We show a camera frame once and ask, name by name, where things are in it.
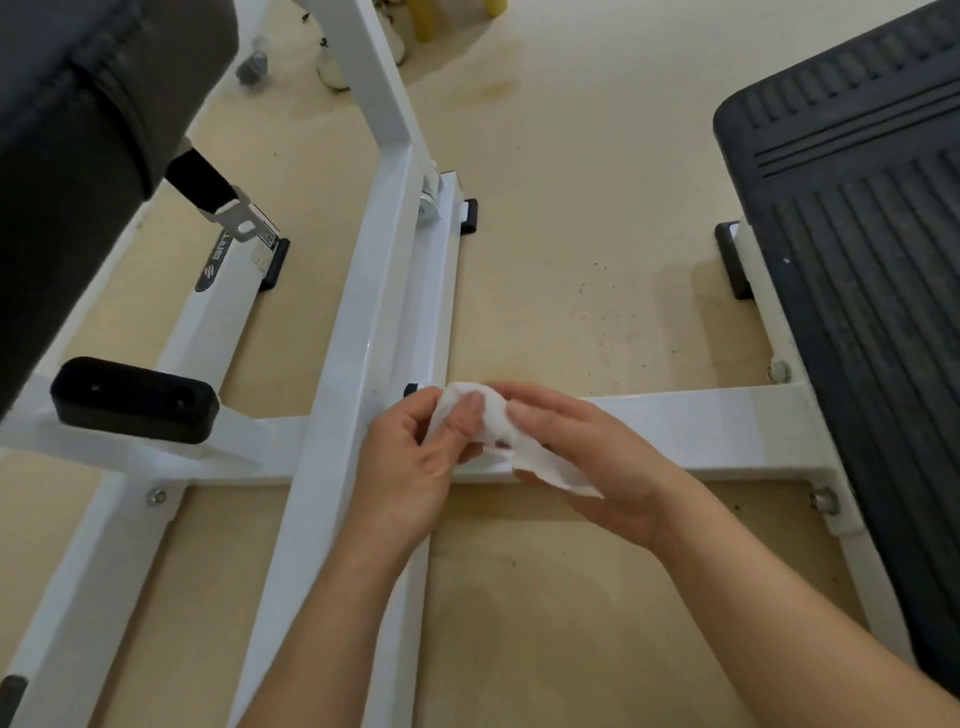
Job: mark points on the person's right thumb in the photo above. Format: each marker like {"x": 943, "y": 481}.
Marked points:
{"x": 534, "y": 427}

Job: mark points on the silver hex bolt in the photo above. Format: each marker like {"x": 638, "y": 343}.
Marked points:
{"x": 156, "y": 496}
{"x": 780, "y": 370}
{"x": 824, "y": 499}

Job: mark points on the person's right hand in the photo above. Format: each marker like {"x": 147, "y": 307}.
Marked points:
{"x": 607, "y": 472}

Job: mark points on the person's right forearm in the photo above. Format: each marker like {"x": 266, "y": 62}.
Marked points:
{"x": 780, "y": 622}

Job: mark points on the black padded seat cushion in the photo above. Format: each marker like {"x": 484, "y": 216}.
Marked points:
{"x": 67, "y": 165}

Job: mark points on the black ribbed rubber footplate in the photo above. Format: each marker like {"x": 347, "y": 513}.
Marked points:
{"x": 877, "y": 247}

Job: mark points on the grey caster wheel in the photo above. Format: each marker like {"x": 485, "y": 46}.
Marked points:
{"x": 252, "y": 70}

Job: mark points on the white metal machine frame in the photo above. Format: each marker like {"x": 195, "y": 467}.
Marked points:
{"x": 360, "y": 300}

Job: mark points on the yellow furniture leg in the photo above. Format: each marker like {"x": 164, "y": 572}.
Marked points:
{"x": 424, "y": 19}
{"x": 495, "y": 7}

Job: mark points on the person's left thumb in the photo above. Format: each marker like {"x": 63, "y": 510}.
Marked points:
{"x": 463, "y": 418}

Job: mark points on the white tissue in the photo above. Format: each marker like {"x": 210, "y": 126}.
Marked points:
{"x": 495, "y": 427}

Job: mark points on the white round object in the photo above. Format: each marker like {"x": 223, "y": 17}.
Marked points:
{"x": 332, "y": 71}

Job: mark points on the person's left forearm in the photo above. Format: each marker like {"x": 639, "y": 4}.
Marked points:
{"x": 330, "y": 622}

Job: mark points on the person's left hand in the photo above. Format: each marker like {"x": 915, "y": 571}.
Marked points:
{"x": 390, "y": 480}

